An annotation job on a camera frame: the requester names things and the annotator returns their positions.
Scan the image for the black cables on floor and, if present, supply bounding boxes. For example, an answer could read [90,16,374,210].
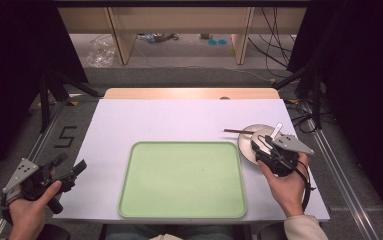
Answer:
[284,98,330,135]

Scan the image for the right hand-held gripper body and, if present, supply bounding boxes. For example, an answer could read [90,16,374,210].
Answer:
[251,133,315,178]

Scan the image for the light green tray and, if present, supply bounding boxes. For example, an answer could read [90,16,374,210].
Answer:
[117,140,248,220]

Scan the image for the black tripod stand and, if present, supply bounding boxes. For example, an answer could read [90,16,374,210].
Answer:
[37,69,102,135]
[271,61,325,131]

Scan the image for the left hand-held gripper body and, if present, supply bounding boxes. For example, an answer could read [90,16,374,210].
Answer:
[1,158,77,215]

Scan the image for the round grey plate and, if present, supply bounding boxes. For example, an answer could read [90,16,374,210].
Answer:
[236,123,281,167]

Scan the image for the aluminium floor rail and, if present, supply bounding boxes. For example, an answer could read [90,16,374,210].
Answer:
[298,99,382,240]
[0,99,67,240]

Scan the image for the white table cover sheet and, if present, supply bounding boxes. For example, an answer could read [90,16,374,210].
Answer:
[52,98,331,224]

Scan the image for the light wooden desk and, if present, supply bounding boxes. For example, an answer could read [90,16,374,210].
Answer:
[57,5,309,66]

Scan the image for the clear plastic bag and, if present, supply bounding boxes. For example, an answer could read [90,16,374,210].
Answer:
[84,35,117,69]

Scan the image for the black gripper strap cable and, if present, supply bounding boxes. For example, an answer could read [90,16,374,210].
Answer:
[293,160,316,212]

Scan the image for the hanging black cables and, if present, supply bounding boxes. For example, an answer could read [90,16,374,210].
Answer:
[246,6,297,70]

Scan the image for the black curtain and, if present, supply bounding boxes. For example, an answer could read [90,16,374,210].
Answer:
[0,0,90,194]
[286,0,383,234]

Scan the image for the person's right hand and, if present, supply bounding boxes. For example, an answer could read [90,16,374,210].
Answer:
[256,151,310,218]

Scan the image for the brown wooden chopsticks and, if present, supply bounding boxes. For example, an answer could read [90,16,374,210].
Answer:
[223,128,256,136]

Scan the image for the black chair armrest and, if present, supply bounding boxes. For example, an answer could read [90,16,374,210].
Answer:
[36,223,72,240]
[256,221,287,240]

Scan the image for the white spoon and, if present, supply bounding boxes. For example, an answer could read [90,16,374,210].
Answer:
[269,122,284,140]

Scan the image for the person's left hand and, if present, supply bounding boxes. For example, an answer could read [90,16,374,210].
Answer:
[8,180,63,240]

